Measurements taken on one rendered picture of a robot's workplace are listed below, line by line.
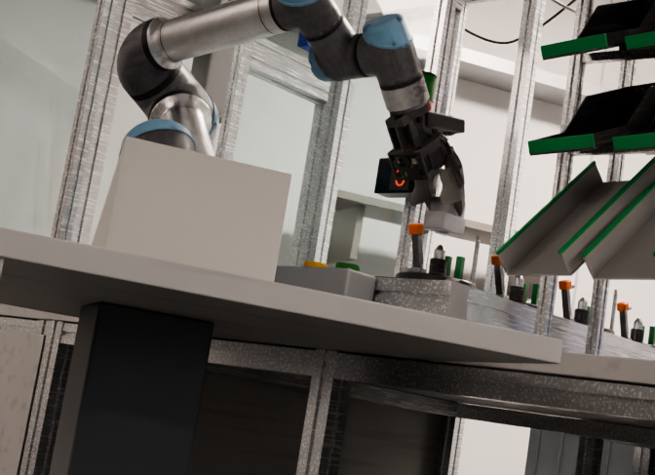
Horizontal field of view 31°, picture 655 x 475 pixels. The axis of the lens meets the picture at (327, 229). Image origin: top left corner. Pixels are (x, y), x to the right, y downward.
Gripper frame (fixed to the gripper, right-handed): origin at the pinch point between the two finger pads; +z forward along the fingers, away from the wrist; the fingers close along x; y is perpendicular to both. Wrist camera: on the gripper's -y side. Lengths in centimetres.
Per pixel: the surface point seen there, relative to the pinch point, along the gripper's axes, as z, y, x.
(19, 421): 22, 50, -80
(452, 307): 3.9, 26.4, 16.7
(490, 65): 65, -269, -175
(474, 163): 108, -259, -191
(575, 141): -12.0, 2.1, 29.5
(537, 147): -10.9, 1.2, 21.9
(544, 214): -0.3, 3.6, 21.5
